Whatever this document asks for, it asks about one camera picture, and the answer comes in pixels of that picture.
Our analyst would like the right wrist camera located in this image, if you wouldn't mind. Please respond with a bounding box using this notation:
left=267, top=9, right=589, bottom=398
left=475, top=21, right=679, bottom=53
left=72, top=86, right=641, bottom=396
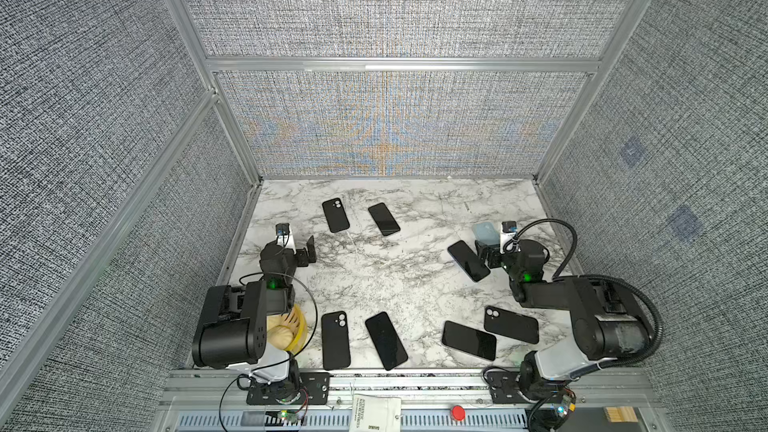
left=500, top=220, right=519, bottom=254

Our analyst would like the black case near left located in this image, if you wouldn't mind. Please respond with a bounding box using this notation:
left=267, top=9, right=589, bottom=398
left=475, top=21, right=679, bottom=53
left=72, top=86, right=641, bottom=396
left=321, top=311, right=351, bottom=371

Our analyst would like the white paper label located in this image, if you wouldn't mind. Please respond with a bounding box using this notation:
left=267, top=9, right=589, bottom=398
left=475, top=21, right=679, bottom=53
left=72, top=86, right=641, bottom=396
left=349, top=394, right=402, bottom=432

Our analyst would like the aluminium frame rail front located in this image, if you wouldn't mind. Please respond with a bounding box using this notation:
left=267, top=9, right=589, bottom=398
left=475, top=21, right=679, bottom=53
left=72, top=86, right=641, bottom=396
left=159, top=368, right=661, bottom=410

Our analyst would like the black phone near right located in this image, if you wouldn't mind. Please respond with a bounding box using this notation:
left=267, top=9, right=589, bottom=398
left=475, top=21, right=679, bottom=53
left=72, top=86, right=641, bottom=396
left=441, top=321, right=497, bottom=361

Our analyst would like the yellow tape roll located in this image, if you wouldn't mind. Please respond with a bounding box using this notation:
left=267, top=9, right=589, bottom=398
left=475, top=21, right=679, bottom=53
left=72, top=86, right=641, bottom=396
left=267, top=305, right=308, bottom=353

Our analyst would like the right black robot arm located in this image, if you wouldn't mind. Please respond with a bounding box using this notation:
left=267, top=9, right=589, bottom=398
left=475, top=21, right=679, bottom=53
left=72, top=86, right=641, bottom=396
left=475, top=239, right=663, bottom=401

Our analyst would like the red emergency button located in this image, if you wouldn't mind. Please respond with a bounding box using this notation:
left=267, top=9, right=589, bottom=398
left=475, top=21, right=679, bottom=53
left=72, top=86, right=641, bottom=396
left=450, top=405, right=466, bottom=422

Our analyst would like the black case far left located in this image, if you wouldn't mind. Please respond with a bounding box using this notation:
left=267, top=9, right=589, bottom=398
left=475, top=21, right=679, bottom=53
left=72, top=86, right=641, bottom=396
left=321, top=197, right=350, bottom=233

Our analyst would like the black phone screen up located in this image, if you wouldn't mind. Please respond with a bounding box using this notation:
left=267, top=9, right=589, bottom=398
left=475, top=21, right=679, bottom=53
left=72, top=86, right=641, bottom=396
left=447, top=240, right=490, bottom=283

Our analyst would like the black phone far centre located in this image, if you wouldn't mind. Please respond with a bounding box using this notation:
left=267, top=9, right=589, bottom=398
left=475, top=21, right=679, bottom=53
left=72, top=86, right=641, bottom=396
left=368, top=202, right=401, bottom=237

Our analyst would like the black case near right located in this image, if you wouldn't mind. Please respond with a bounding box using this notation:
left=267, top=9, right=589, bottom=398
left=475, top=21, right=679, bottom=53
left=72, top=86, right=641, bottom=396
left=484, top=306, right=540, bottom=345

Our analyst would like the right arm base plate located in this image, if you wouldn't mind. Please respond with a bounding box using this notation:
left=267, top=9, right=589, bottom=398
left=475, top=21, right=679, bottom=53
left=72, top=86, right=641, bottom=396
left=484, top=369, right=527, bottom=405

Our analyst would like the black case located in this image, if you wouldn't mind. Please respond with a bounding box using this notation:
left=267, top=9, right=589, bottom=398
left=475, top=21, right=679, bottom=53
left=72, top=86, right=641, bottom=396
left=321, top=197, right=350, bottom=233
left=484, top=306, right=540, bottom=345
left=321, top=311, right=351, bottom=371

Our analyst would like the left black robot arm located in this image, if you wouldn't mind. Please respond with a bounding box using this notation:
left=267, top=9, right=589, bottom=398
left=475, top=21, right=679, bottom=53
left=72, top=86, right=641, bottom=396
left=191, top=236, right=317, bottom=391

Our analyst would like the black phone near centre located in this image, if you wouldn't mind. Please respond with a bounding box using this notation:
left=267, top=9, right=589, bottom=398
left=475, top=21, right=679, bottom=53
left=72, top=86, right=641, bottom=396
left=365, top=311, right=408, bottom=371

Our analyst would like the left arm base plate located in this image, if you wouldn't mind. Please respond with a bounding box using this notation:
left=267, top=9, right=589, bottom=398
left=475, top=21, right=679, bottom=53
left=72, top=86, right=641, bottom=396
left=246, top=370, right=331, bottom=406

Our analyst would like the wooden block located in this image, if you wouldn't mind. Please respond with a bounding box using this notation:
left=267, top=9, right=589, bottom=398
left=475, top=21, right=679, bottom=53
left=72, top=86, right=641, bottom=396
left=604, top=406, right=639, bottom=423

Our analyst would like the light blue phone case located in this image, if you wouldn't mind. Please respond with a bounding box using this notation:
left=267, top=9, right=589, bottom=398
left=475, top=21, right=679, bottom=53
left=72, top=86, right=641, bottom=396
left=472, top=222, right=500, bottom=249

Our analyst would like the black phone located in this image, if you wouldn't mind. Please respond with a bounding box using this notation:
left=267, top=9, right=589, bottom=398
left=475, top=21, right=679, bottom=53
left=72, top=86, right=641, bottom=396
left=441, top=321, right=497, bottom=361
left=368, top=202, right=401, bottom=237
left=365, top=311, right=408, bottom=371

